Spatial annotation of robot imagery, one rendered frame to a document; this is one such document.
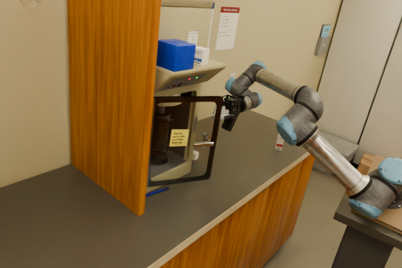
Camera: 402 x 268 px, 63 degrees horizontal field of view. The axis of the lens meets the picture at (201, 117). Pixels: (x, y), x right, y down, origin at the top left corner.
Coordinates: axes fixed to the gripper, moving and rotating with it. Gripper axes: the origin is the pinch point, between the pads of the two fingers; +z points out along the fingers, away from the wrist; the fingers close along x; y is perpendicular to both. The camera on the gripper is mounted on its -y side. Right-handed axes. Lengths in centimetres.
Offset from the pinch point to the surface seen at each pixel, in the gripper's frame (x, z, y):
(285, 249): 16, -100, -128
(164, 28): -11.3, 22.4, 35.7
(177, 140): -4.4, 16.4, -7.6
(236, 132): -24, -63, -34
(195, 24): -11.3, 5.8, 37.1
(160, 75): -5.0, 28.3, 20.8
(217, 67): 0.2, 2.9, 22.5
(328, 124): -29, -283, -85
